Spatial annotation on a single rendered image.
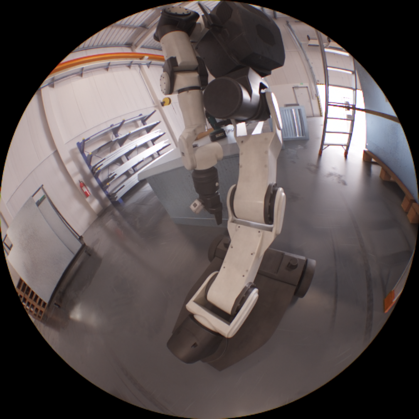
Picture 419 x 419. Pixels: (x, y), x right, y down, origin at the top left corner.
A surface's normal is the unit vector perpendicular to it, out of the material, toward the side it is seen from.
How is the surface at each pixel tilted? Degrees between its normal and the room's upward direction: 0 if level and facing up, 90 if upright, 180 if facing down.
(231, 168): 90
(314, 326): 0
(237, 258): 27
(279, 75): 90
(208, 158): 97
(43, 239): 78
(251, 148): 52
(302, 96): 90
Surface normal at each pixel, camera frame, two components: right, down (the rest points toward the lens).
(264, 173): -0.66, 0.05
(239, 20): -0.86, 0.41
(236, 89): -0.61, 0.51
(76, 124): 0.83, 0.04
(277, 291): -0.35, -0.75
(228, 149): -0.48, 0.33
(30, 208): 0.76, -0.16
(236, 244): -0.56, -0.37
